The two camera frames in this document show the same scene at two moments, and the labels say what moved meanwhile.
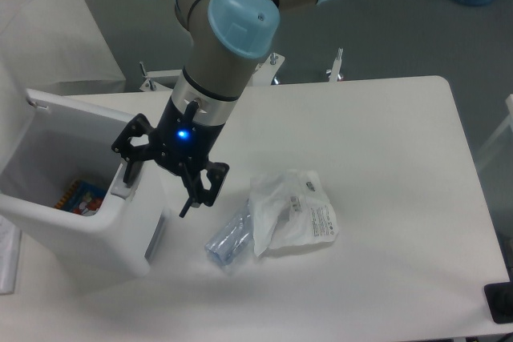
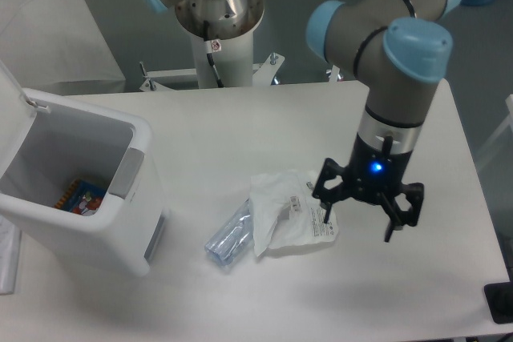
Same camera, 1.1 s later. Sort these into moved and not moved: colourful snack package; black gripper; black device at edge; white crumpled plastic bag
Moved: black gripper
Not moved: colourful snack package; white crumpled plastic bag; black device at edge
